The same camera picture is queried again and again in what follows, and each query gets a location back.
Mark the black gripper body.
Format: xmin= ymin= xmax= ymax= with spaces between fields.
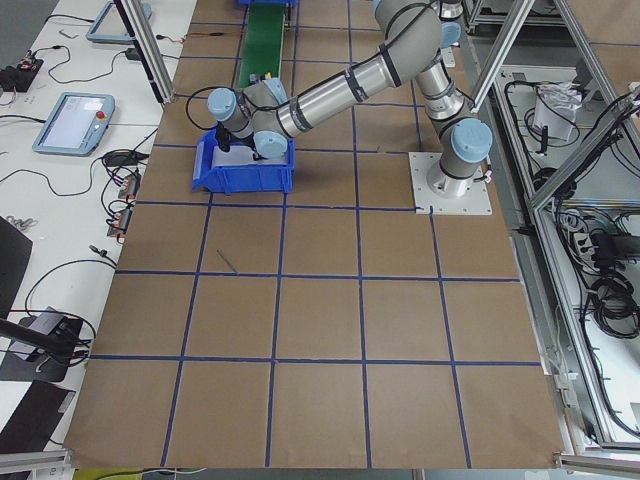
xmin=215 ymin=122 xmax=234 ymax=152

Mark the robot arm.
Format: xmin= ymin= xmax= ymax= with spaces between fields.
xmin=208 ymin=1 xmax=493 ymax=199

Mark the white foam pad left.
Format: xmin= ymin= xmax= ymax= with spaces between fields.
xmin=212 ymin=145 xmax=287 ymax=167

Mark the blue left bin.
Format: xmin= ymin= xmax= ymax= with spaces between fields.
xmin=191 ymin=129 xmax=295 ymax=195

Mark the blue bin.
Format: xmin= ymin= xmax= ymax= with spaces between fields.
xmin=236 ymin=0 xmax=299 ymax=7
xmin=191 ymin=129 xmax=295 ymax=195

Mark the green conveyor belt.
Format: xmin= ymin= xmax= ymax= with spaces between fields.
xmin=237 ymin=3 xmax=286 ymax=88

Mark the black power adapter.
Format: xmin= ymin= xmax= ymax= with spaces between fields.
xmin=125 ymin=48 xmax=141 ymax=61

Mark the near teach pendant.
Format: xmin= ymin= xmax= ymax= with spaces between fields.
xmin=32 ymin=92 xmax=115 ymax=157

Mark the teach pendant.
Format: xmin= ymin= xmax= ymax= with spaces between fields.
xmin=32 ymin=92 xmax=115 ymax=157
xmin=85 ymin=1 xmax=133 ymax=46

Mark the blue right bin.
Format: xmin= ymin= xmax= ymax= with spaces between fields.
xmin=236 ymin=0 xmax=299 ymax=7

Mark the far teach pendant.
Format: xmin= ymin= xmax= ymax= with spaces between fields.
xmin=85 ymin=1 xmax=133 ymax=46

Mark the aluminium frame post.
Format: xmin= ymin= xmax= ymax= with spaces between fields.
xmin=114 ymin=0 xmax=175 ymax=105

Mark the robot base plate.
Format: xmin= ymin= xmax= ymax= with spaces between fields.
xmin=408 ymin=152 xmax=492 ymax=216
xmin=440 ymin=47 xmax=456 ymax=68

